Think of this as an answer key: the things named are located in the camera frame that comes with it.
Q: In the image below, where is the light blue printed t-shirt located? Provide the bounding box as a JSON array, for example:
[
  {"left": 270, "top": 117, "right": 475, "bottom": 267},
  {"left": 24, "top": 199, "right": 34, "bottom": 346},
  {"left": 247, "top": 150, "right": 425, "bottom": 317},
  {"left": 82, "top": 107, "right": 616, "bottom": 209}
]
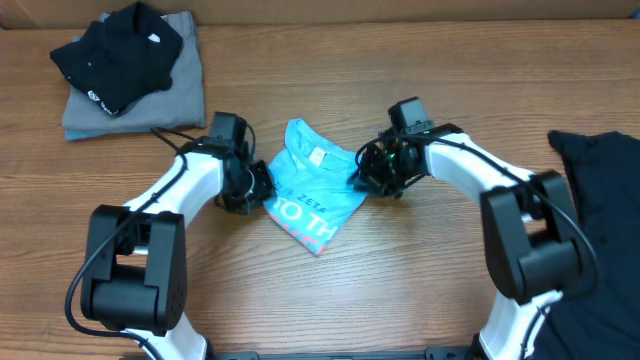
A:
[{"left": 264, "top": 118, "right": 367, "bottom": 256}]

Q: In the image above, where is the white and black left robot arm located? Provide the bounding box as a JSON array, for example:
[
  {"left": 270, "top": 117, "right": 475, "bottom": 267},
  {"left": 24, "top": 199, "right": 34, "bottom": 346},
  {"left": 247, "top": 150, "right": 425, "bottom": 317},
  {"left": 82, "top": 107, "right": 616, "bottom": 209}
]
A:
[{"left": 64, "top": 112, "right": 274, "bottom": 359}]

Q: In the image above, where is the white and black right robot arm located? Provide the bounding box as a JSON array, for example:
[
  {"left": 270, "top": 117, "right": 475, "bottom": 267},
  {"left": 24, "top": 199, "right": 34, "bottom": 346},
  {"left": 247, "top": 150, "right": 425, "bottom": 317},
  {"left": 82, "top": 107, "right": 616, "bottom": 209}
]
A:
[{"left": 350, "top": 124, "right": 601, "bottom": 359}]

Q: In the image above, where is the grey folded garment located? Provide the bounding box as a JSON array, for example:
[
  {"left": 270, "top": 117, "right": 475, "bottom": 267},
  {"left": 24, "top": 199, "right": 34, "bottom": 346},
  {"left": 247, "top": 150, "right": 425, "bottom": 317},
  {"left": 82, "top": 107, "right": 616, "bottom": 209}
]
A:
[{"left": 62, "top": 11, "right": 206, "bottom": 141}]

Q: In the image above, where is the black folded polo shirt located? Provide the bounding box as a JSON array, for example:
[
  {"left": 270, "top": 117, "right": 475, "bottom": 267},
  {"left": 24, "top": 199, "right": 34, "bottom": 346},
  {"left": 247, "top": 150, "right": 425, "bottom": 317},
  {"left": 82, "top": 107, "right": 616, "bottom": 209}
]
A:
[{"left": 50, "top": 2, "right": 183, "bottom": 116}]

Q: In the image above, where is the black garment at right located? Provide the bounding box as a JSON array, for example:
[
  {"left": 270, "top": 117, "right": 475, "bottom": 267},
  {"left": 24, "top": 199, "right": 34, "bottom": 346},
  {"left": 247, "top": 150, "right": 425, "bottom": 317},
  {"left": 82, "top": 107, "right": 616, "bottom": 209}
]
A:
[{"left": 534, "top": 130, "right": 639, "bottom": 359}]

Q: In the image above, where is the brown cardboard back panel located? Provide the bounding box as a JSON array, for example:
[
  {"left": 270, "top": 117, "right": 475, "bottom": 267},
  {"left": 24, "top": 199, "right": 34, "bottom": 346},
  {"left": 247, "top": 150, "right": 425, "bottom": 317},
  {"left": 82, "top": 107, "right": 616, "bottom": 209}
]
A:
[{"left": 1, "top": 0, "right": 639, "bottom": 29}]

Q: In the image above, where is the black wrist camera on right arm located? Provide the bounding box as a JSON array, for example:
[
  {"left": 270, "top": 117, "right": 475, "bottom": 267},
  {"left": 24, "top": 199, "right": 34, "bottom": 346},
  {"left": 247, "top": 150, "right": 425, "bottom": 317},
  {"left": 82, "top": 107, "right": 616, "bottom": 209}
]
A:
[{"left": 387, "top": 97, "right": 434, "bottom": 135}]

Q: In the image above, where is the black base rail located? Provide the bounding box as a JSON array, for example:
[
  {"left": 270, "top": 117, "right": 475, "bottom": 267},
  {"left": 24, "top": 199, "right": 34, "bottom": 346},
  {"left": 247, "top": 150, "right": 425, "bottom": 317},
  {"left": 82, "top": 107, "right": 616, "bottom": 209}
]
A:
[{"left": 211, "top": 346, "right": 483, "bottom": 360}]

